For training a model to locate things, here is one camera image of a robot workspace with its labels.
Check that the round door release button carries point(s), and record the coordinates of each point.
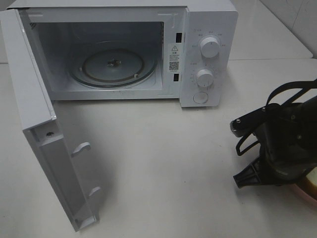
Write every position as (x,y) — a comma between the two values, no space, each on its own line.
(200,97)

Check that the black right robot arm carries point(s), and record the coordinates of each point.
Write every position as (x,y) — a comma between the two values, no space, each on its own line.
(257,136)

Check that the pink round plate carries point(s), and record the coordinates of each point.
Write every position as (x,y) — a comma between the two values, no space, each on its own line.
(310,200)

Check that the toast sandwich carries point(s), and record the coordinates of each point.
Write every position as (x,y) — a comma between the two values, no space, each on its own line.
(309,181)

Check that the white warning label sticker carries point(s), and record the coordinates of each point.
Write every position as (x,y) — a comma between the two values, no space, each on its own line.
(173,57)

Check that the upper white power knob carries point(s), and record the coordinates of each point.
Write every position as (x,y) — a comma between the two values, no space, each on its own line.
(210,46)

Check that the white microwave door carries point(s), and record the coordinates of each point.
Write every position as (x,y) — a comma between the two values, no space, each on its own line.
(29,70)

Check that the glass microwave turntable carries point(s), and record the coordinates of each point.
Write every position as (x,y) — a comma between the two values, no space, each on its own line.
(112,64)

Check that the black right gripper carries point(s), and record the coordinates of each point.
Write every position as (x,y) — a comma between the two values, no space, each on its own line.
(290,149)

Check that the white microwave oven body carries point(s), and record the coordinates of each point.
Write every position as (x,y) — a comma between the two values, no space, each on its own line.
(64,23)

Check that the white timer knob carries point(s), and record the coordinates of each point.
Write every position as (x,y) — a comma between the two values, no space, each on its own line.
(204,78)

